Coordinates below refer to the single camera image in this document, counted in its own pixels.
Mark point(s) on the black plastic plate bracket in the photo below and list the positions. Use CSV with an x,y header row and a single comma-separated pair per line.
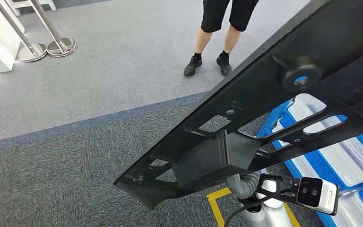
x,y
263,78

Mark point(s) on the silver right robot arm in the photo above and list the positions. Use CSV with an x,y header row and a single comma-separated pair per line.
x,y
272,216

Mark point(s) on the person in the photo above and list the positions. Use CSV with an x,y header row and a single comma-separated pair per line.
x,y
216,15

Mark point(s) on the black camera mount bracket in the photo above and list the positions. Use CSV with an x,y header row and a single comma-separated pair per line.
x,y
281,179

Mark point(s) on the chrome stanchion post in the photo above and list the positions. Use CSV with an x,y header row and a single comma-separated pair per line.
x,y
62,47
32,51

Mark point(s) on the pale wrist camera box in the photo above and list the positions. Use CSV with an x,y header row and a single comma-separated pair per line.
x,y
322,195

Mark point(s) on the white furniture frame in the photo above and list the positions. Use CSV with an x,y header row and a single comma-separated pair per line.
x,y
21,3

